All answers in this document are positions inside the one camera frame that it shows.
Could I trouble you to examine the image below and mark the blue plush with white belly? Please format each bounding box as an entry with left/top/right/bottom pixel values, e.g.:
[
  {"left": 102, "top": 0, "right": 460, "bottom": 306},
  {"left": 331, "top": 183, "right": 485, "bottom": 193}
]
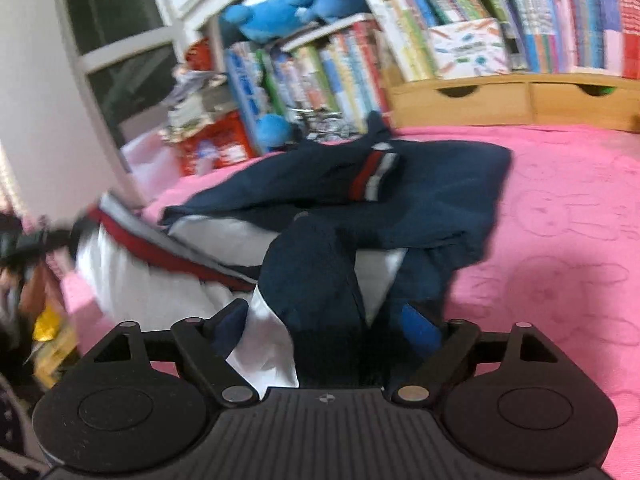
[{"left": 220, "top": 0, "right": 321, "bottom": 43}]

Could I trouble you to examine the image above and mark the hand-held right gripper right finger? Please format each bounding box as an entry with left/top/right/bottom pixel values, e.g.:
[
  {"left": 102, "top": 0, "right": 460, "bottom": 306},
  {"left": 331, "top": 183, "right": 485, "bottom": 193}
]
[{"left": 392, "top": 302, "right": 561, "bottom": 406}]

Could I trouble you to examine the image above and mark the row of thick storybooks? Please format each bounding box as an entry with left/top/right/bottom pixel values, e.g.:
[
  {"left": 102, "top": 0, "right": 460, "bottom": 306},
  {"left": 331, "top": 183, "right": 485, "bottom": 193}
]
[{"left": 260, "top": 20, "right": 396, "bottom": 133}]

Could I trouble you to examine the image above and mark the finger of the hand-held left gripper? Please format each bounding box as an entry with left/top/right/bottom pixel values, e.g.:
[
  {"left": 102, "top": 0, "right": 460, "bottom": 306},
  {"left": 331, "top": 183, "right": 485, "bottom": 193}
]
[{"left": 42, "top": 222, "right": 96, "bottom": 258}]

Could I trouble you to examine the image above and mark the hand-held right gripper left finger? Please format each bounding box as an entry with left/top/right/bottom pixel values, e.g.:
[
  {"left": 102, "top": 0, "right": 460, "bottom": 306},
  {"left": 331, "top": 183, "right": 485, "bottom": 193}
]
[{"left": 92, "top": 297, "right": 261, "bottom": 407}]

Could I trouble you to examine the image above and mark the colourful printed white box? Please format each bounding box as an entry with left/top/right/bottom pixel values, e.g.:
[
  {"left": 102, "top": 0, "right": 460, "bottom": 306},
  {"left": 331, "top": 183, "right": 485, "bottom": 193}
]
[{"left": 427, "top": 17, "right": 511, "bottom": 81}]

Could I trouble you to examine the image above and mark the wooden drawer organizer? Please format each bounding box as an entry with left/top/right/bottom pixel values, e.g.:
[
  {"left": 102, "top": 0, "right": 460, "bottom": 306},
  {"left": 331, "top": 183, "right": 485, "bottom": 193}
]
[{"left": 382, "top": 72, "right": 640, "bottom": 133}]

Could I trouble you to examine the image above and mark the navy and white jacket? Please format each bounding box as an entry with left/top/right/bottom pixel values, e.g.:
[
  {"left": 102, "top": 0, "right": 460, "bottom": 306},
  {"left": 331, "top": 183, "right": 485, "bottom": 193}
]
[{"left": 70, "top": 110, "right": 513, "bottom": 391}]

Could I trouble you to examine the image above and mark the stack of paper magazines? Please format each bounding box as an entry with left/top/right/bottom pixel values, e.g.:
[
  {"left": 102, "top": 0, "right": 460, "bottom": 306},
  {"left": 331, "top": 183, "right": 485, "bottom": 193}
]
[{"left": 160, "top": 67, "right": 236, "bottom": 143}]

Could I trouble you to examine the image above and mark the miniature bicycle model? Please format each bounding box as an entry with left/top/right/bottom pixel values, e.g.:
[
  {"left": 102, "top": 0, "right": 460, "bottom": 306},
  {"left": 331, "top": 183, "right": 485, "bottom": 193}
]
[{"left": 290, "top": 107, "right": 366, "bottom": 141}]

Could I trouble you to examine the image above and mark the white window frame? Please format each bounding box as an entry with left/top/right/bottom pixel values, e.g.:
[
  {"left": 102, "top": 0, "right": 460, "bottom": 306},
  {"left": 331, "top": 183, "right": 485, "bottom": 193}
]
[{"left": 55, "top": 0, "right": 251, "bottom": 161}]

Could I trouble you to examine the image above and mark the dark dotted cloth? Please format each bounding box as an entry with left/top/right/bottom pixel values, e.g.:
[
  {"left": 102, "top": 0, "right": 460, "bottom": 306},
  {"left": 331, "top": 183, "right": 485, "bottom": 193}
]
[{"left": 0, "top": 370, "right": 51, "bottom": 480}]

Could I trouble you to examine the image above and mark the pink rabbit-print blanket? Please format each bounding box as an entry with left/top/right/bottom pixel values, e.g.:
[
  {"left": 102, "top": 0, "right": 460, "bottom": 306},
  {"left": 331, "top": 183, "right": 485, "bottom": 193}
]
[{"left": 60, "top": 125, "right": 640, "bottom": 480}]

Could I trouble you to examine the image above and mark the row of tall blue books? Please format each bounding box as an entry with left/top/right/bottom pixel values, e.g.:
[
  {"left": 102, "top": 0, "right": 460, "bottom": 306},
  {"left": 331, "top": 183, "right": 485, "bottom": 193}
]
[{"left": 225, "top": 42, "right": 276, "bottom": 156}]

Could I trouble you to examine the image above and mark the red plastic crate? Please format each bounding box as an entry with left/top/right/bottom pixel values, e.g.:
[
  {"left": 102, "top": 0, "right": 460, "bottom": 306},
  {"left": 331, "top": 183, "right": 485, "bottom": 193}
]
[{"left": 177, "top": 110, "right": 256, "bottom": 176}]

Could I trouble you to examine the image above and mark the round blue plush toy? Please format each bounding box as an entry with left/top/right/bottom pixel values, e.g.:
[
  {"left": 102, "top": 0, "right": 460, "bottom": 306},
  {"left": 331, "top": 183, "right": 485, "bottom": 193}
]
[{"left": 255, "top": 114, "right": 296, "bottom": 153}]

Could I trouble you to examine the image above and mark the small red basket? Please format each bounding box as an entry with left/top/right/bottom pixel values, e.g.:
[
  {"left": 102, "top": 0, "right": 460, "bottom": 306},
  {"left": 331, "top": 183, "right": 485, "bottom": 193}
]
[{"left": 185, "top": 40, "right": 216, "bottom": 73}]

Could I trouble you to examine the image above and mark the white paper bag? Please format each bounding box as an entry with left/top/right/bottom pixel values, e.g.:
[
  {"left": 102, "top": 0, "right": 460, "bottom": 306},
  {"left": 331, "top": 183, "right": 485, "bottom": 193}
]
[{"left": 122, "top": 130, "right": 183, "bottom": 191}]

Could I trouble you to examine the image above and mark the yellow packet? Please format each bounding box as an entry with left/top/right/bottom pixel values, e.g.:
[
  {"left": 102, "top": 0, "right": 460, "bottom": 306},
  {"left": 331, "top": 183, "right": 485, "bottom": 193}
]
[{"left": 32, "top": 305, "right": 76, "bottom": 386}]

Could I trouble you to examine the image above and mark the row of thin textbooks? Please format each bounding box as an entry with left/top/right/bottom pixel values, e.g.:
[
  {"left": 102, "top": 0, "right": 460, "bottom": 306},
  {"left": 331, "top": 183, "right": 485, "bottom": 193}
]
[{"left": 365, "top": 0, "right": 640, "bottom": 83}]

